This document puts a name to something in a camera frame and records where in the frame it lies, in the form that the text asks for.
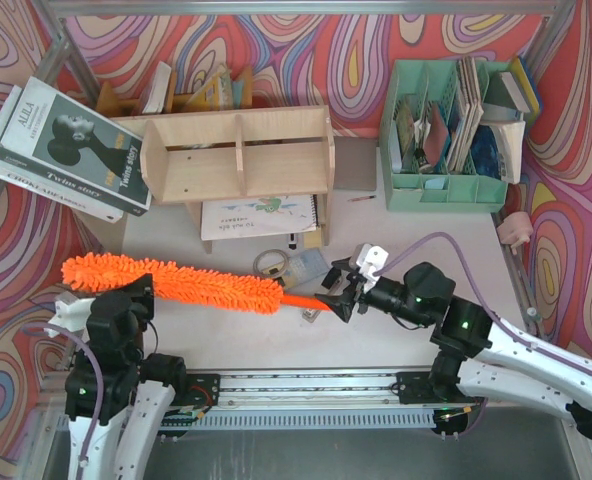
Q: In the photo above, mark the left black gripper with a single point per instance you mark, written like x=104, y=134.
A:
x=142, y=288

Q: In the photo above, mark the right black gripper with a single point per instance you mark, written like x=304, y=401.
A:
x=352, y=292

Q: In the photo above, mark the orange microfiber duster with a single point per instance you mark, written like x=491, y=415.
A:
x=97, y=273

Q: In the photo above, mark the small stapler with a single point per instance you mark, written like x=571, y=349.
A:
x=329, y=285

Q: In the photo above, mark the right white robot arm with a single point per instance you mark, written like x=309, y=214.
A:
x=478, y=357

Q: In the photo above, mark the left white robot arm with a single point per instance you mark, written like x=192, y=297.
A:
x=117, y=396

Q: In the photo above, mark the light wooden bookshelf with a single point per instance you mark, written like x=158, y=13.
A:
x=191, y=158

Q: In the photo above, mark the black marker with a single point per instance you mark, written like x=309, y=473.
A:
x=292, y=242

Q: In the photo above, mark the small pencil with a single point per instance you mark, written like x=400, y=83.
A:
x=362, y=198

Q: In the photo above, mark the spiral sketchbook with frog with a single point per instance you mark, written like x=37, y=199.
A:
x=256, y=217

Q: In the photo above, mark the grey notebook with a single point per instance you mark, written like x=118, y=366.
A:
x=355, y=164

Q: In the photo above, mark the white book under magazine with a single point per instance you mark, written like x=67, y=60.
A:
x=48, y=188

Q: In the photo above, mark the red brown booklet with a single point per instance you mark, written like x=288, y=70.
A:
x=437, y=137

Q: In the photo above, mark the pink pig figurine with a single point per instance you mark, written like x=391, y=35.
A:
x=515, y=230

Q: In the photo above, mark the large Twins story magazine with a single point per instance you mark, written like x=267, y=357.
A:
x=59, y=139

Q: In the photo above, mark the white book in rack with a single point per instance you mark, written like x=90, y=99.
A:
x=153, y=97

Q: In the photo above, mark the blue patterned book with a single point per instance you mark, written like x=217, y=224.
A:
x=484, y=152

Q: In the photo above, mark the yellow book in rack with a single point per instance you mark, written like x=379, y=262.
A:
x=216, y=94

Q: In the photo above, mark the mint green desk organizer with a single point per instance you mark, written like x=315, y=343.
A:
x=438, y=190

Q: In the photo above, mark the white open book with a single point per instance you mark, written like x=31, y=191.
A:
x=509, y=141

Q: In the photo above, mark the grey book on organizer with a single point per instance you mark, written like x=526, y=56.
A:
x=504, y=91

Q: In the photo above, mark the blue yellow book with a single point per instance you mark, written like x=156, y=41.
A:
x=518, y=68

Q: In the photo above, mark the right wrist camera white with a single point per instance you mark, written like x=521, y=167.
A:
x=366, y=260

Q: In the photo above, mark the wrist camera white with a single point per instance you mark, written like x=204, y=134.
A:
x=71, y=312
x=366, y=260

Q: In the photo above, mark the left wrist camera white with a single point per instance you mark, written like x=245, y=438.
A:
x=71, y=312

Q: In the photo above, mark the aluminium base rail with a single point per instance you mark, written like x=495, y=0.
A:
x=316, y=399

